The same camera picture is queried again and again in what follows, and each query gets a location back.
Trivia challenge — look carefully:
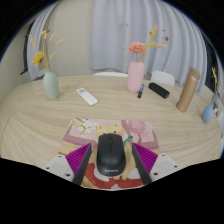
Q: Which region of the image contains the pink red printed mouse pad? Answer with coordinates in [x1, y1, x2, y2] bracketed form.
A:
[58, 117, 161, 191]

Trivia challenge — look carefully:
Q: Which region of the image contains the black rectangular case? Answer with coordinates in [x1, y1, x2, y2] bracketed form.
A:
[147, 82, 171, 100]

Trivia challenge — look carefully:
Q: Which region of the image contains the dark window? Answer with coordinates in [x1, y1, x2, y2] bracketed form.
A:
[201, 33, 219, 94]
[20, 31, 31, 76]

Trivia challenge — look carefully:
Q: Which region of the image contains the bronze drink bottle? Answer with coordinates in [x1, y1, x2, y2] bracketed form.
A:
[175, 66, 201, 113]

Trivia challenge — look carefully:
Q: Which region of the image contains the narrow white curtain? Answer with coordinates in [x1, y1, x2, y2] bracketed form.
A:
[26, 3, 61, 82]

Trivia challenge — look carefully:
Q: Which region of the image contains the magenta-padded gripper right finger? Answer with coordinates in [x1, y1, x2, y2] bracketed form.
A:
[131, 143, 184, 185]

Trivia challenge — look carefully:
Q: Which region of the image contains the white remote control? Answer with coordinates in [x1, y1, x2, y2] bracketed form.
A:
[76, 87, 100, 107]

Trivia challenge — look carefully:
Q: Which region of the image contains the pink vase with orange flowers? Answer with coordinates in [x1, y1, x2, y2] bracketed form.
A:
[121, 23, 170, 94]

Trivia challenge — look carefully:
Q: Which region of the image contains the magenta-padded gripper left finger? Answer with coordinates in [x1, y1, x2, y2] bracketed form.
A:
[42, 143, 93, 186]

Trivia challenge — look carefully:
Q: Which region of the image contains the green vase with yellow flowers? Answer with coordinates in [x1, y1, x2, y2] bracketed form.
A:
[30, 29, 66, 101]

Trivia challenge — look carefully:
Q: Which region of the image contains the black computer mouse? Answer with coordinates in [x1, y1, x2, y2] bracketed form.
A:
[95, 133, 127, 177]

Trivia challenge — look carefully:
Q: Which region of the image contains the dark marker pen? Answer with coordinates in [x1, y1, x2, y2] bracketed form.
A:
[137, 83, 145, 99]

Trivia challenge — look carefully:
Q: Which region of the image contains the white chair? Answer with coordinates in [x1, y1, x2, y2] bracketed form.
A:
[150, 70, 176, 87]
[93, 71, 129, 78]

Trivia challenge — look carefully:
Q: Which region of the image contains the wide white curtain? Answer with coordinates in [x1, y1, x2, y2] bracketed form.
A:
[89, 0, 208, 93]

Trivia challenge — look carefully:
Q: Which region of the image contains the blue vase with dried flowers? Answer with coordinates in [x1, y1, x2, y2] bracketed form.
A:
[201, 66, 219, 124]

